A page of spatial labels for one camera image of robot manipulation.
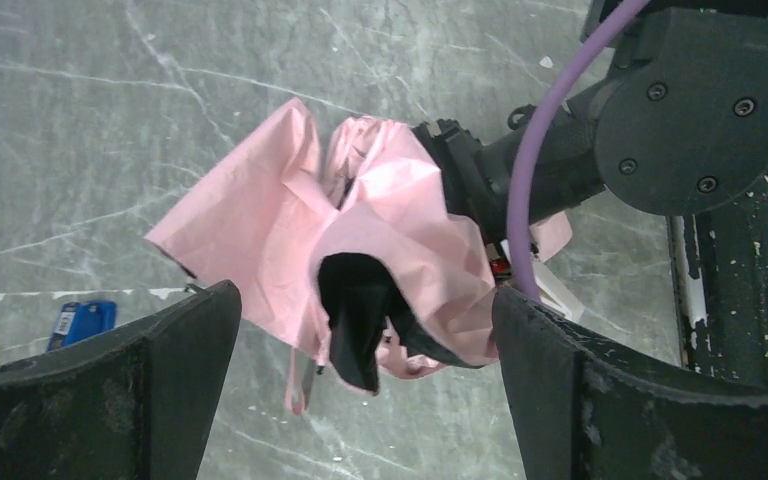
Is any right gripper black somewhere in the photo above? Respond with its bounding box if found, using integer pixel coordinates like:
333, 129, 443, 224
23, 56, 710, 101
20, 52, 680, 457
412, 119, 510, 243

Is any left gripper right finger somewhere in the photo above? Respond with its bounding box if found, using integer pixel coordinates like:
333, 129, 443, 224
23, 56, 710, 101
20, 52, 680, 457
492, 287, 768, 479

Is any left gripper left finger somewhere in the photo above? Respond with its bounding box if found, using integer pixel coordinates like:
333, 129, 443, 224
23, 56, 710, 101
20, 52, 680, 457
0, 280, 241, 479

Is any pink folding umbrella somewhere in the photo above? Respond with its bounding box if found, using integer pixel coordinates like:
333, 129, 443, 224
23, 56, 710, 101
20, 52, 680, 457
144, 97, 574, 417

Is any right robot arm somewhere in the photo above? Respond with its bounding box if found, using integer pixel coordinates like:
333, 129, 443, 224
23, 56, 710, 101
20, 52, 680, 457
528, 1, 768, 223

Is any blue black stapler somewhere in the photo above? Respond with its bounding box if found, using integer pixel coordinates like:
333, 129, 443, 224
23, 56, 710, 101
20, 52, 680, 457
46, 300, 117, 352

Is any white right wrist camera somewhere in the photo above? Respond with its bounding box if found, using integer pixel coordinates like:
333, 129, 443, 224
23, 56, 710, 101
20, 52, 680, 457
531, 253, 585, 323

